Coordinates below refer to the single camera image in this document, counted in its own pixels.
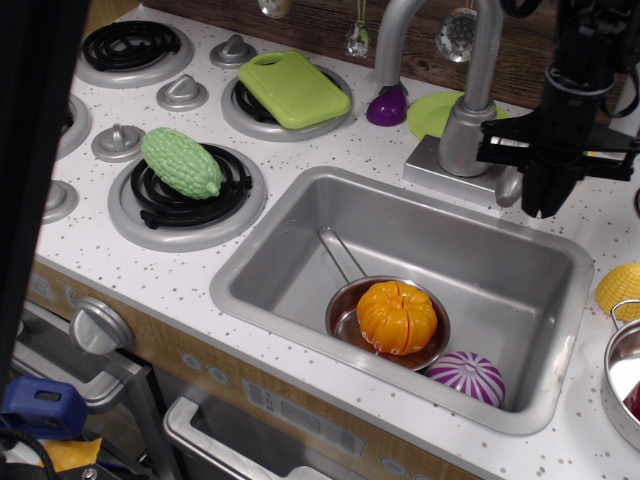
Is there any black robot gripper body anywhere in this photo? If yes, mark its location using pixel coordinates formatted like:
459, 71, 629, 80
474, 59, 640, 184

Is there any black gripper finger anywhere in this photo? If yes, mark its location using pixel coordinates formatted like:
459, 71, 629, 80
542, 169, 583, 218
521, 162, 549, 216

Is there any silver faucet lever handle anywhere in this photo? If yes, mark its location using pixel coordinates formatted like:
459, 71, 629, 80
495, 166, 523, 208

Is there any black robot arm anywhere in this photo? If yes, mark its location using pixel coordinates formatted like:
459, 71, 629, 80
477, 1, 639, 218

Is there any silver toy faucet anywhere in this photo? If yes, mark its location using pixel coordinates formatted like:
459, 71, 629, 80
403, 0, 523, 208

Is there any silver toy sink basin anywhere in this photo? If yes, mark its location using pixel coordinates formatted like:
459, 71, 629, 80
210, 167, 594, 435

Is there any yellow toy corn piece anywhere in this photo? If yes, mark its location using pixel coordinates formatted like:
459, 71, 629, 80
595, 263, 639, 314

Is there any green toy plate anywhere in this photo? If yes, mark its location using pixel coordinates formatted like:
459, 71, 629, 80
406, 90, 509, 140

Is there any purple toy eggplant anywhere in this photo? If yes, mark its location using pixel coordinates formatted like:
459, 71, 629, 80
366, 82, 408, 127

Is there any orange toy pumpkin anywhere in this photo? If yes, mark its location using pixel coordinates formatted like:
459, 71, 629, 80
356, 281, 438, 356

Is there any steel pot at right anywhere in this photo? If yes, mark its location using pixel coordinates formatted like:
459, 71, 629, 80
600, 299, 639, 450

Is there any purple striped toy onion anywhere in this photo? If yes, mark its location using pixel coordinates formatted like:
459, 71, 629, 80
426, 351, 506, 407

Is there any small steel saucepan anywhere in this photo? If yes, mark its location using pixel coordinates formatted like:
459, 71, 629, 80
317, 226, 451, 371

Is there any green toy cutting board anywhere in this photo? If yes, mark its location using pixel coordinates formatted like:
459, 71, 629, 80
238, 50, 351, 129

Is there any middle stove burner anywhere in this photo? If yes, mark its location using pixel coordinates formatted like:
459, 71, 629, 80
221, 76, 353, 143

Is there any hanging silver spoon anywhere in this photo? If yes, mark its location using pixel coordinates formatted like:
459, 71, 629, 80
258, 0, 292, 19

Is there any silver stove knob back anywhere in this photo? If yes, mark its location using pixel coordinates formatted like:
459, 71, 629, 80
209, 34, 257, 69

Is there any silver stove knob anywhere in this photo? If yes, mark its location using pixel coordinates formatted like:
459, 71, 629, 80
156, 74, 209, 112
209, 34, 257, 69
42, 180, 79, 224
91, 123, 145, 163

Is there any green toy bitter gourd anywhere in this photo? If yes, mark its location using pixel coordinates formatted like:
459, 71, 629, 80
141, 127, 222, 200

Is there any silver stove knob middle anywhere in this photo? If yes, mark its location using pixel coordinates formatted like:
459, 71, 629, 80
156, 74, 209, 112

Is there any front stove burner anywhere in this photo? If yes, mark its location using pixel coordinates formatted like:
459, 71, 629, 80
108, 144, 267, 253

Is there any silver stove knob front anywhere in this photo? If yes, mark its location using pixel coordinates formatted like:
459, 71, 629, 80
91, 123, 145, 163

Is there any back left stove burner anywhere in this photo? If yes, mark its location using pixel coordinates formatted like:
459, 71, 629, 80
75, 20, 194, 89

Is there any silver oven dial knob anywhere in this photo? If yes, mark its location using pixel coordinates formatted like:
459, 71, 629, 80
69, 296, 135, 356

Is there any silver stove knob left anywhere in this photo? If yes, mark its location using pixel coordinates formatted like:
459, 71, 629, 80
42, 180, 79, 224

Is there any yellow cloth piece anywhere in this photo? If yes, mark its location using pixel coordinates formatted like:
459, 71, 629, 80
43, 437, 102, 473

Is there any silver post at right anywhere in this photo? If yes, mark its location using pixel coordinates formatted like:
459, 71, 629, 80
609, 64, 639, 137

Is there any silver dishwasher door handle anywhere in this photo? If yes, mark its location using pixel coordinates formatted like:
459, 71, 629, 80
163, 396, 346, 479

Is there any black foreground post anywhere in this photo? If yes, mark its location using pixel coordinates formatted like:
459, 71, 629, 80
1, 1, 89, 377

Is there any silver oven door handle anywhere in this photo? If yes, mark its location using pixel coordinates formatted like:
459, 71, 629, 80
12, 309, 154, 416

